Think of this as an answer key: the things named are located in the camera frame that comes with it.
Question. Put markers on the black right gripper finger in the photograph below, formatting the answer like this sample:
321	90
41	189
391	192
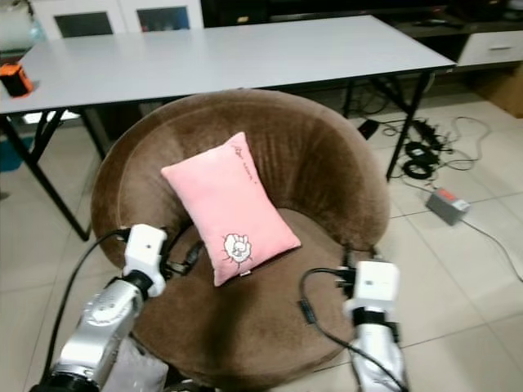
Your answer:
347	256

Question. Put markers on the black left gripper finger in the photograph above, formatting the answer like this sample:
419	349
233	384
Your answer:
194	254

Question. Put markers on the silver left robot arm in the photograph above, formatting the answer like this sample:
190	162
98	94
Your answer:
98	327

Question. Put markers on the pink pillow with sheep print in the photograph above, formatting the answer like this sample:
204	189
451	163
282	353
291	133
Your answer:
221	204

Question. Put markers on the brown round velvet sofa chair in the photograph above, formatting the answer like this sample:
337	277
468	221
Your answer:
306	163

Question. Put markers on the silver robot leg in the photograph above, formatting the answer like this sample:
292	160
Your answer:
139	367

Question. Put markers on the black power adapter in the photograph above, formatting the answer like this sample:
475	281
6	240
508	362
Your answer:
368	129

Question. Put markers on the blue box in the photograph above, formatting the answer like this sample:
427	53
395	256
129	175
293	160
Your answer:
9	155

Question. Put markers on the grey folding table black legs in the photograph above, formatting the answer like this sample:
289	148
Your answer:
212	57

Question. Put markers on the brown cardboard box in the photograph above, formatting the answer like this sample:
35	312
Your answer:
498	91

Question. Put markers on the orange and black device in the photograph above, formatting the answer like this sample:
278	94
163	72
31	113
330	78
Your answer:
15	80

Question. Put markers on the white cabinet with glass doors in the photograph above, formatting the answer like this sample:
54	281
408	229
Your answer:
122	16

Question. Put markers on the white drawer unit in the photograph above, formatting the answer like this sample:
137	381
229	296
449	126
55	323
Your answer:
494	49

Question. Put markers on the translucent white plastic container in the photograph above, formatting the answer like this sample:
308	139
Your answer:
18	31

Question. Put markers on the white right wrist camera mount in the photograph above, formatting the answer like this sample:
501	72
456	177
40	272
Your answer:
376	282

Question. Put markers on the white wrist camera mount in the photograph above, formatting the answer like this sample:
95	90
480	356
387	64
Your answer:
376	282
143	245

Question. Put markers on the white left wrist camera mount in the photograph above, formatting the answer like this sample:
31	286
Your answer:
143	245

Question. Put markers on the grey power box red switch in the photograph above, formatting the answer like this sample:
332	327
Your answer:
447	206

